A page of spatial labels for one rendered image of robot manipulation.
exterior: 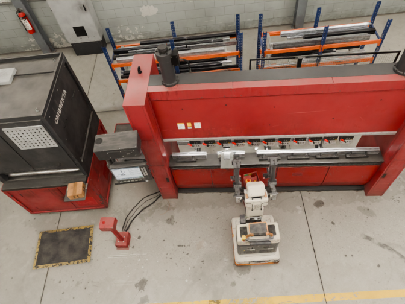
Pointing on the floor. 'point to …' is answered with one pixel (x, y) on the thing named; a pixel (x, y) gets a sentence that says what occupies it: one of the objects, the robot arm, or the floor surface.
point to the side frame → (387, 140)
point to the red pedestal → (122, 240)
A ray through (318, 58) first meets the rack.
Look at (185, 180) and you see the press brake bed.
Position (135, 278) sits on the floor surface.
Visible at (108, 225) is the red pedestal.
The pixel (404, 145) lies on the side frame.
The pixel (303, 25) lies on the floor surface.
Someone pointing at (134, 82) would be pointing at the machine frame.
